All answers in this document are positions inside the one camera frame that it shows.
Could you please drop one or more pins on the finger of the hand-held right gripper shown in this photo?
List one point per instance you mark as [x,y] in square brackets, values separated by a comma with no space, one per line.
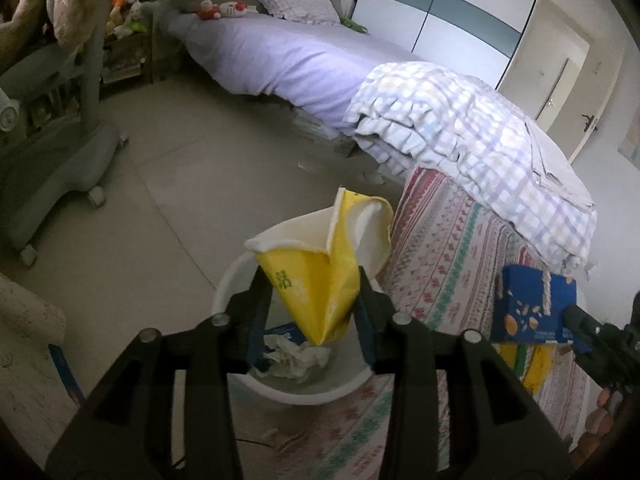
[582,322]

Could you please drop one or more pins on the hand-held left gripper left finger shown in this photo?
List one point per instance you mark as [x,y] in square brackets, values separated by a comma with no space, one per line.
[257,320]

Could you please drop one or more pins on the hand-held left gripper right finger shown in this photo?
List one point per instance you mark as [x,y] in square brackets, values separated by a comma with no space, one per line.
[364,325]

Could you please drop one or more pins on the blue and white wrapper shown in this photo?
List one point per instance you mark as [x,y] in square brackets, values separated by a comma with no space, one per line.
[287,332]

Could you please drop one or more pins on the white tissue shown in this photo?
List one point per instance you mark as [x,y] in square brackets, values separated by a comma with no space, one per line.
[295,360]

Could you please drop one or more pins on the blue snack box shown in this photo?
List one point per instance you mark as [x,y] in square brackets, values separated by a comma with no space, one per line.
[530,300]

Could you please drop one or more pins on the yellow tissue packet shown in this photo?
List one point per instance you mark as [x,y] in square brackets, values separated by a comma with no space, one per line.
[320,280]

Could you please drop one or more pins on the white plastic bin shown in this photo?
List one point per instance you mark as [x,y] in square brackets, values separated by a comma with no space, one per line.
[300,392]

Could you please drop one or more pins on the person's right hand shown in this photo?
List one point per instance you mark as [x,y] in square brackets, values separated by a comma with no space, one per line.
[600,422]

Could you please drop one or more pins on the striped patterned blanket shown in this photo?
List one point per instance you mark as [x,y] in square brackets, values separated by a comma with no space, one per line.
[450,270]

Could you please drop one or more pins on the folded grey cloth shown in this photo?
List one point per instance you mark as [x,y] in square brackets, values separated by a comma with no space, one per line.
[555,160]

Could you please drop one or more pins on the blue board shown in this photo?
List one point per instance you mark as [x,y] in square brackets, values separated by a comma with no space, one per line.
[67,375]

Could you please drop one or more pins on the plaid ruffled blanket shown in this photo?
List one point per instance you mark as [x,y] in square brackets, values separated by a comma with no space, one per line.
[460,130]

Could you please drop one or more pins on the white door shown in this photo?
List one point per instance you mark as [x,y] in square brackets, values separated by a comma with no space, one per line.
[552,90]

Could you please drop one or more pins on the white cushioned furniture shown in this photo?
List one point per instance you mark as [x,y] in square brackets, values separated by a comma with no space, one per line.
[25,360]

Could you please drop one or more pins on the grey baby chair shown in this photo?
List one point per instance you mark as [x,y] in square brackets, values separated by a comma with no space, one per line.
[55,125]

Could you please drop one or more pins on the toy shelf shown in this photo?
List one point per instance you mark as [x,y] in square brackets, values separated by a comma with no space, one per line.
[127,55]

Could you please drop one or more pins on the green toy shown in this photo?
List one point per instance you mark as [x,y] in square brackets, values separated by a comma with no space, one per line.
[352,25]

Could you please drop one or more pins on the white cat plush toy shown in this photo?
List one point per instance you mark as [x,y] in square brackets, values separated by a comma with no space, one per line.
[237,8]

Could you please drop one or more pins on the red plush toy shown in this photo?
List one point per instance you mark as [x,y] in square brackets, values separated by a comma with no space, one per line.
[207,11]

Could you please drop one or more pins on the plaid pillow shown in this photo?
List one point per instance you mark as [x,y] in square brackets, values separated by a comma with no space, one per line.
[300,2]

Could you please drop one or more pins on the white and teal wardrobe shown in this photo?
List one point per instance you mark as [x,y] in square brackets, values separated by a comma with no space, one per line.
[450,5]

